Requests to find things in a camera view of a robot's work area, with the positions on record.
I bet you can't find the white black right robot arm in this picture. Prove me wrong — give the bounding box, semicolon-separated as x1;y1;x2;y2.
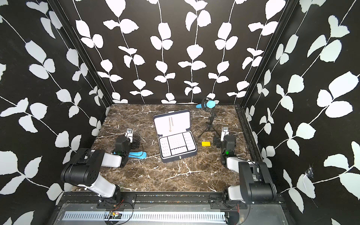
213;135;277;203

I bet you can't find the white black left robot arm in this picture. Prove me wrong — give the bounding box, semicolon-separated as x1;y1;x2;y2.
61;136;147;203

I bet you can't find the small yellow wooden block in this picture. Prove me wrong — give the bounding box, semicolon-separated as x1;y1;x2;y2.
201;142;211;147

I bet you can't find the blue microphone on stand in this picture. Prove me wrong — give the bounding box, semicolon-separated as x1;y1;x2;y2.
196;100;216;110

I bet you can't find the small green circuit board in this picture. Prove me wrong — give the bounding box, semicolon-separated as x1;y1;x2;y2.
108;212;122;220

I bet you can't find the black front mounting rail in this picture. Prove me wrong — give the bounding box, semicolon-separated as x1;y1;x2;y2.
95;192;287;212

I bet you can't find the white slotted cable duct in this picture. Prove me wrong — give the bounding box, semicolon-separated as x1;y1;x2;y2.
61;211;226;223

